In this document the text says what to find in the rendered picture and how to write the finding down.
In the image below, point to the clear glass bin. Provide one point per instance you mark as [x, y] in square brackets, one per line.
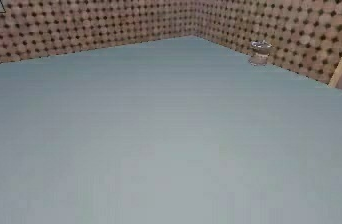
[260, 52]

